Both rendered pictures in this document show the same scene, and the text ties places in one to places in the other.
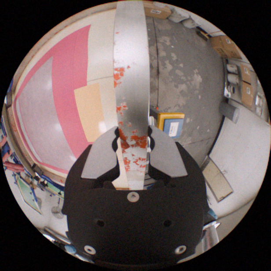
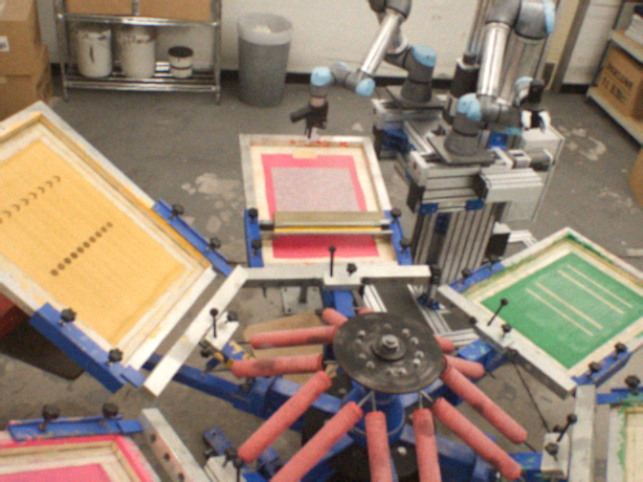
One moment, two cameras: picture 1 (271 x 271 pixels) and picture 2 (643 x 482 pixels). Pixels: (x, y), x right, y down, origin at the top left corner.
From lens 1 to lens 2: 2.99 m
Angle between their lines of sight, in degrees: 45
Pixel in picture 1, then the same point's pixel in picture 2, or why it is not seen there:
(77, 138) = (316, 162)
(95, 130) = (311, 154)
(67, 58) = (277, 160)
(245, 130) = not seen: outside the picture
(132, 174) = (328, 139)
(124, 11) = (264, 138)
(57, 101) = (297, 165)
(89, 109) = (301, 154)
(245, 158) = not seen: outside the picture
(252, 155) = not seen: outside the picture
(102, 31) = (268, 149)
